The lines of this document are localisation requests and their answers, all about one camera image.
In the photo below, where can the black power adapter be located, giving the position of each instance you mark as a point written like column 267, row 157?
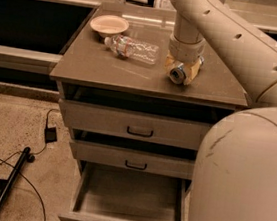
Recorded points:
column 50, row 135

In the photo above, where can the red bull can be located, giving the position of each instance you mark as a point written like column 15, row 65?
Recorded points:
column 177, row 75

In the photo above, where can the black pole left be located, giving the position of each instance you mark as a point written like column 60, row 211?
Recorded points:
column 14, row 174

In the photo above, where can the grey middle drawer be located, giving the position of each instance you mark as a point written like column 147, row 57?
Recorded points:
column 132, row 159

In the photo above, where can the white paper bowl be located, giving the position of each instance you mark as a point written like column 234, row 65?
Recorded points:
column 108, row 25

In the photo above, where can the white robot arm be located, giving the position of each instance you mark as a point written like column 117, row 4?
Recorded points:
column 235, row 174

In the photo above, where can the grey drawer cabinet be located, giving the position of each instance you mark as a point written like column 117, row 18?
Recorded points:
column 90, row 73

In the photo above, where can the grey bottom drawer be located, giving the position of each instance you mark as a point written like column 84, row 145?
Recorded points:
column 107, row 193

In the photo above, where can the grey top drawer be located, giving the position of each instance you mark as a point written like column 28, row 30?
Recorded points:
column 133, row 125

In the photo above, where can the clear plastic water bottle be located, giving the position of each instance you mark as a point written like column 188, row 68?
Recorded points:
column 137, row 50

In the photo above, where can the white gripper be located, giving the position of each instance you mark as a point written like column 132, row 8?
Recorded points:
column 185, row 51

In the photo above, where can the grey drawer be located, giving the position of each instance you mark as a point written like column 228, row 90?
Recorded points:
column 132, row 159
column 133, row 125
column 107, row 193

